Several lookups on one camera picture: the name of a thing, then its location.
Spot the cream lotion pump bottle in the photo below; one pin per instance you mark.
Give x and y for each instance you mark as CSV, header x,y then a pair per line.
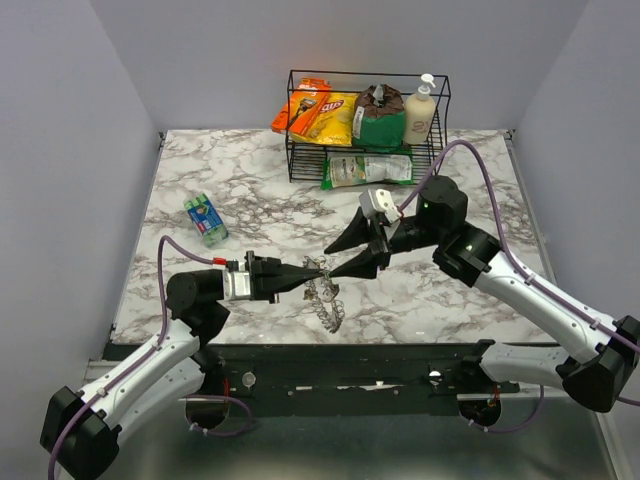
x,y
420,109

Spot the brown green coffee bag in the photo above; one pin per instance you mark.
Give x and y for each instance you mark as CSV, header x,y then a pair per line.
x,y
379,118

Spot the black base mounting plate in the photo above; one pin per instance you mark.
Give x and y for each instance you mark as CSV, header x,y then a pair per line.
x,y
353,380

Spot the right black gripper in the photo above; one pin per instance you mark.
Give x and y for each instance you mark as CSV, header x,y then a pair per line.
x,y
356,233

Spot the green blue sponge pack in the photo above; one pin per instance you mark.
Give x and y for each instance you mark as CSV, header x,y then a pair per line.
x,y
206,219

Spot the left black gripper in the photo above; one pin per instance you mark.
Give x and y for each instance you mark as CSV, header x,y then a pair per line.
x,y
269,277

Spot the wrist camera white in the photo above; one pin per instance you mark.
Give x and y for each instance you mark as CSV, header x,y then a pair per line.
x,y
236,281
375,202

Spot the yellow chips bag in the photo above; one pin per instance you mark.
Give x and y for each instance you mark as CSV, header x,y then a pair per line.
x,y
332,126

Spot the black wire shelf rack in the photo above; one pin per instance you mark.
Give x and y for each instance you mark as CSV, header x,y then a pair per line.
x,y
305,161

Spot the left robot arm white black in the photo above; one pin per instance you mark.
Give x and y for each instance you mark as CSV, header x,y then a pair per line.
x,y
84,430

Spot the green white snack bag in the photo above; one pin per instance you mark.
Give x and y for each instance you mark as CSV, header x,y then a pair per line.
x,y
353,170

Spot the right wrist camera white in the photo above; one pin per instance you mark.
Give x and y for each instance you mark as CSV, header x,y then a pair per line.
x,y
375,202

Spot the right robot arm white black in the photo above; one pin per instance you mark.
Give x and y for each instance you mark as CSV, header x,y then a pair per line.
x,y
595,354

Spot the metal toothed key ring disc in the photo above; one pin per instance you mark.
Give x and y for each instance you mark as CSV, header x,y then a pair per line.
x,y
323,293

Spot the orange razor box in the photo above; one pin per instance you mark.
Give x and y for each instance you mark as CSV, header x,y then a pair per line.
x,y
303,106

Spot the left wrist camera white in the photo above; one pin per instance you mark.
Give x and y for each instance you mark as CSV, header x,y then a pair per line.
x,y
236,281

